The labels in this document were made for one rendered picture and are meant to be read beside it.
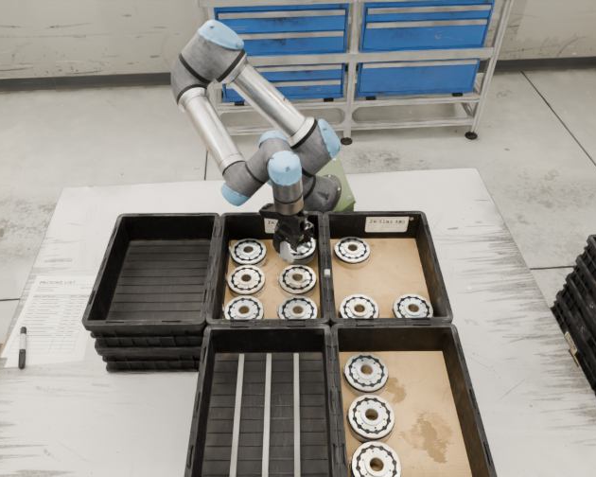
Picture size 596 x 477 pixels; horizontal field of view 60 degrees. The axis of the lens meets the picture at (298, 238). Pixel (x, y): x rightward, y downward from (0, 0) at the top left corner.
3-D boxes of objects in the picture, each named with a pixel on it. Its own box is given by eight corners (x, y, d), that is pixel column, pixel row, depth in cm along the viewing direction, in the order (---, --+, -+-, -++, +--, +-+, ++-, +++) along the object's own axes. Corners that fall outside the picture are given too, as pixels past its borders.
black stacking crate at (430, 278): (322, 239, 161) (324, 213, 153) (417, 239, 161) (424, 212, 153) (328, 350, 133) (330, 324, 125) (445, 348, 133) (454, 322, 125)
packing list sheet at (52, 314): (31, 276, 165) (30, 275, 165) (105, 273, 167) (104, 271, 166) (-4, 367, 142) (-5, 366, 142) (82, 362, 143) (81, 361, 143)
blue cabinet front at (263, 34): (224, 101, 314) (213, 6, 274) (342, 97, 318) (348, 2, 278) (223, 103, 312) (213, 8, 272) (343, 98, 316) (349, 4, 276)
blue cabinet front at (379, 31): (356, 96, 318) (363, 1, 278) (471, 91, 322) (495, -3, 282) (356, 98, 316) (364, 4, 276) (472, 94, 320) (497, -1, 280)
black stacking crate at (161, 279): (128, 241, 161) (119, 214, 153) (224, 240, 161) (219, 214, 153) (94, 352, 133) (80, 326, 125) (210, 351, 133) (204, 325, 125)
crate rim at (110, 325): (120, 219, 154) (118, 212, 152) (221, 218, 154) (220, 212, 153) (81, 331, 126) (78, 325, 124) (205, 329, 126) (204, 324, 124)
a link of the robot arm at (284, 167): (295, 144, 125) (304, 166, 120) (298, 178, 133) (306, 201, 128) (263, 150, 124) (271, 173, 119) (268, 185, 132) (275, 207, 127)
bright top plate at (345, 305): (338, 296, 140) (338, 294, 139) (375, 294, 140) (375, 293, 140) (341, 327, 133) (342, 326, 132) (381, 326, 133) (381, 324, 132)
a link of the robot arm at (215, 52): (312, 167, 173) (182, 48, 152) (345, 137, 168) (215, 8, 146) (313, 184, 163) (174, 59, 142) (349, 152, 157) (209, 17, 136)
